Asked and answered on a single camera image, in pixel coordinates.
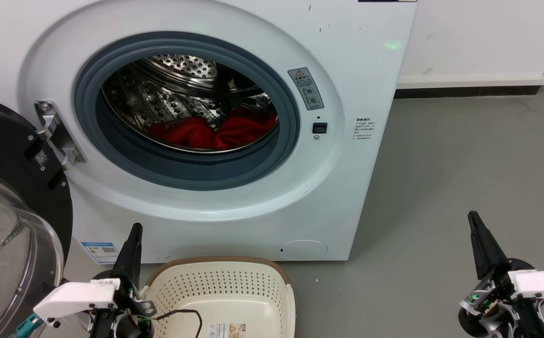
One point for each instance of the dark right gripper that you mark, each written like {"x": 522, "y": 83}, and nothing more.
{"x": 497, "y": 310}

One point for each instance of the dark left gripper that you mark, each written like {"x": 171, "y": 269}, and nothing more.
{"x": 126, "y": 324}

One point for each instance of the red cloth garment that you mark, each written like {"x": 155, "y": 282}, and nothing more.
{"x": 239, "y": 131}

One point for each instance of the cream plastic laundry basket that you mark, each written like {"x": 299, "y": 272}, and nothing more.
{"x": 234, "y": 300}

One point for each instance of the white printed product label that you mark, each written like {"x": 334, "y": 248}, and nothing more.
{"x": 226, "y": 330}

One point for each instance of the washing machine drum interior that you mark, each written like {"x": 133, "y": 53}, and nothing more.
{"x": 159, "y": 98}

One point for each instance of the blue energy label sticker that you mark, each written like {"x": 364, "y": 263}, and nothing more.
{"x": 100, "y": 252}

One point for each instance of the grey rubber door gasket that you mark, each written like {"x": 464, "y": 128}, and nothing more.
{"x": 182, "y": 171}

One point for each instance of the white QR code sticker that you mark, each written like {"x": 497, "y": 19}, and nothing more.
{"x": 42, "y": 157}

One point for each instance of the metal door hinge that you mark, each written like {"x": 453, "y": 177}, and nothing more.
{"x": 58, "y": 134}

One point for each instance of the white front-load washing machine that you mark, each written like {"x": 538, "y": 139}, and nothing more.
{"x": 356, "y": 188}

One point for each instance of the white text sticker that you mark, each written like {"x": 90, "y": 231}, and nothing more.
{"x": 363, "y": 129}

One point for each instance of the round white filter cover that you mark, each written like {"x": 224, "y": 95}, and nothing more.
{"x": 303, "y": 249}

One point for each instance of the black door latch socket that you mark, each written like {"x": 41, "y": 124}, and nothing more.
{"x": 320, "y": 128}

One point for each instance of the grey warning sticker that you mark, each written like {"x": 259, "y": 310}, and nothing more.
{"x": 306, "y": 89}

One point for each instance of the white wall baseboard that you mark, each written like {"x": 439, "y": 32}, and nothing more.
{"x": 469, "y": 81}

